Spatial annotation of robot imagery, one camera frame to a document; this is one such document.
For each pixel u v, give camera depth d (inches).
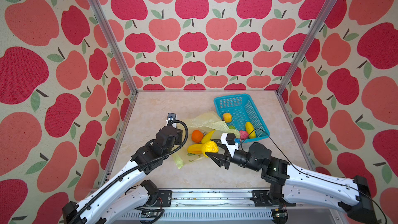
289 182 19.1
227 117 38.8
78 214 15.2
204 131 37.6
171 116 24.3
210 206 28.8
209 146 23.5
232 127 37.3
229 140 20.8
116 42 36.9
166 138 20.5
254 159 19.5
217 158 21.9
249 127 37.6
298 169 19.5
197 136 35.7
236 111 39.9
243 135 35.7
